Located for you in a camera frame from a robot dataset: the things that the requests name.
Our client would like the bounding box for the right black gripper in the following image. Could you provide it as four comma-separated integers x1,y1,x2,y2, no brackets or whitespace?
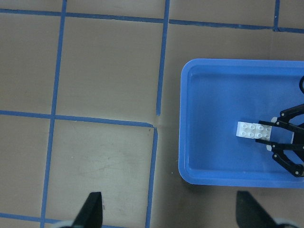
255,104,304,177

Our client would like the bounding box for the white block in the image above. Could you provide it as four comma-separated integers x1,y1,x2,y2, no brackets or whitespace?
254,123,272,141
236,122,255,139

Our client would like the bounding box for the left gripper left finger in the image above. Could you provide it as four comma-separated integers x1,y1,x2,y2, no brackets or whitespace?
71,192,103,228

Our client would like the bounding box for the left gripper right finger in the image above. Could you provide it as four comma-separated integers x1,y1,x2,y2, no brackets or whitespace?
236,191,278,228

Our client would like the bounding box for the blue plastic tray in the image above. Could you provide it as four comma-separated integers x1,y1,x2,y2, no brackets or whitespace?
177,58,304,189

